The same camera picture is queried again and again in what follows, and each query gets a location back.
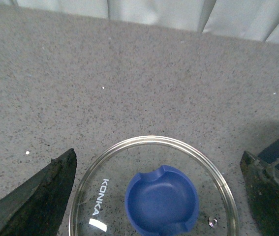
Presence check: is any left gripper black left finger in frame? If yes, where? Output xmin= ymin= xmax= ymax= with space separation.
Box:
xmin=0 ymin=148 xmax=77 ymax=236

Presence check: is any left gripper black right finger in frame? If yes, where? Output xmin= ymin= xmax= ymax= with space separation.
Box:
xmin=240 ymin=151 xmax=279 ymax=236

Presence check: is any glass pot lid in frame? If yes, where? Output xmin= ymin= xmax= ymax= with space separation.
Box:
xmin=68 ymin=136 xmax=239 ymax=236

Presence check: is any white curtain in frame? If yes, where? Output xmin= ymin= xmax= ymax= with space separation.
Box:
xmin=0 ymin=0 xmax=279 ymax=44

